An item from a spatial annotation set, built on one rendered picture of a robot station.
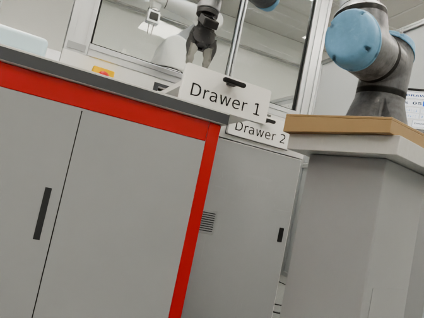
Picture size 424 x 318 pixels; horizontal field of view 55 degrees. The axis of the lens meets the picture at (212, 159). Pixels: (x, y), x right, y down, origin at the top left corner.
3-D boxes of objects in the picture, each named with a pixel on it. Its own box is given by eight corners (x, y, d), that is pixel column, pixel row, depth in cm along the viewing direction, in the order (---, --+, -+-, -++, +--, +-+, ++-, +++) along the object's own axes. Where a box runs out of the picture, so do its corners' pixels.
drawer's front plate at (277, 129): (288, 150, 168) (293, 124, 169) (227, 132, 156) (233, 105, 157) (286, 150, 169) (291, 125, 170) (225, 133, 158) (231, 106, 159)
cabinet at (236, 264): (269, 351, 166) (305, 159, 173) (-10, 338, 125) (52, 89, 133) (188, 284, 253) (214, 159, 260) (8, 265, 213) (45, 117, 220)
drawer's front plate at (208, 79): (265, 124, 126) (272, 91, 127) (178, 98, 115) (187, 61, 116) (262, 125, 128) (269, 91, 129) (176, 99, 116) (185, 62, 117)
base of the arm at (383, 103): (419, 139, 97) (427, 99, 97) (381, 124, 89) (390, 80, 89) (365, 137, 110) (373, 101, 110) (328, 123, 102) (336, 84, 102)
